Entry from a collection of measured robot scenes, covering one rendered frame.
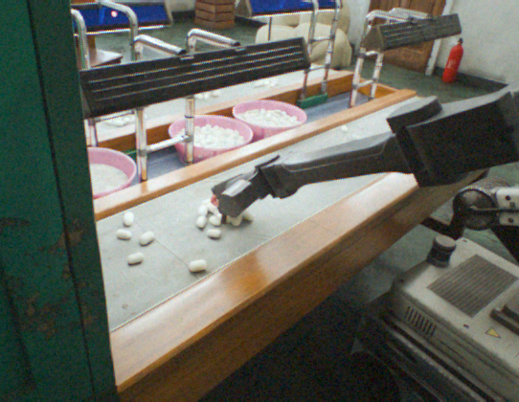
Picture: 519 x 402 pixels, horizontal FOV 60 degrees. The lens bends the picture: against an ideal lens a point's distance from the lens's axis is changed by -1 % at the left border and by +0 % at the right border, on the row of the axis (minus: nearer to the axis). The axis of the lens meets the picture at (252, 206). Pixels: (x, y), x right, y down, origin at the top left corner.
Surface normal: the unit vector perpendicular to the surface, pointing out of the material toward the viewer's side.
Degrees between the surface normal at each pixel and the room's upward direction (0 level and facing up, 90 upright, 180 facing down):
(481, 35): 90
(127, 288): 0
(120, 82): 58
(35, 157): 90
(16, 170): 90
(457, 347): 90
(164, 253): 0
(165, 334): 0
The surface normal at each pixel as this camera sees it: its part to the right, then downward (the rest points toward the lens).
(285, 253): 0.08, -0.84
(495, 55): -0.65, 0.36
